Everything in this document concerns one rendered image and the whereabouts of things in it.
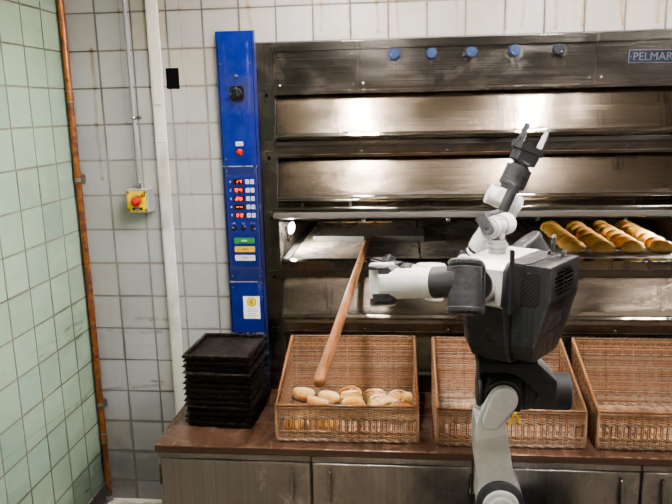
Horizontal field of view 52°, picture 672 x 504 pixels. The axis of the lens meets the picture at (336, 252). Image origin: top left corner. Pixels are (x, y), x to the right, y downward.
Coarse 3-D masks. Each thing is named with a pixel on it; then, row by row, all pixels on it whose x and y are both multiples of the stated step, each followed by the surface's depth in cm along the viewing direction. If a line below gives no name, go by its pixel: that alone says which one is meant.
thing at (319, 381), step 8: (368, 240) 329; (360, 256) 294; (360, 264) 281; (352, 272) 269; (352, 280) 255; (352, 288) 245; (344, 296) 235; (352, 296) 239; (344, 304) 225; (344, 312) 217; (336, 320) 209; (344, 320) 212; (336, 328) 201; (336, 336) 195; (328, 344) 188; (336, 344) 191; (328, 352) 182; (320, 360) 178; (328, 360) 177; (320, 368) 171; (328, 368) 173; (320, 376) 166; (320, 384) 166
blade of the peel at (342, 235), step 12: (324, 228) 378; (336, 228) 377; (348, 228) 376; (360, 228) 375; (372, 228) 375; (384, 228) 374; (396, 228) 373; (408, 228) 372; (420, 228) 371; (324, 240) 343; (336, 240) 342; (348, 240) 342; (360, 240) 341; (372, 240) 340; (384, 240) 340; (396, 240) 339; (408, 240) 338; (420, 240) 338
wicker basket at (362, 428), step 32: (288, 352) 293; (320, 352) 303; (352, 352) 302; (384, 352) 301; (288, 384) 292; (352, 384) 301; (384, 384) 300; (416, 384) 269; (288, 416) 263; (320, 416) 262; (352, 416) 260; (384, 416) 260; (416, 416) 258
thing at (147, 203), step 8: (128, 192) 294; (136, 192) 294; (144, 192) 293; (152, 192) 299; (128, 200) 295; (144, 200) 294; (152, 200) 299; (128, 208) 296; (136, 208) 295; (144, 208) 295; (152, 208) 299
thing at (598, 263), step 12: (288, 264) 302; (300, 264) 301; (312, 264) 300; (324, 264) 300; (336, 264) 299; (348, 264) 299; (588, 264) 289; (600, 264) 288; (612, 264) 288; (624, 264) 287; (636, 264) 287; (648, 264) 286; (660, 264) 286
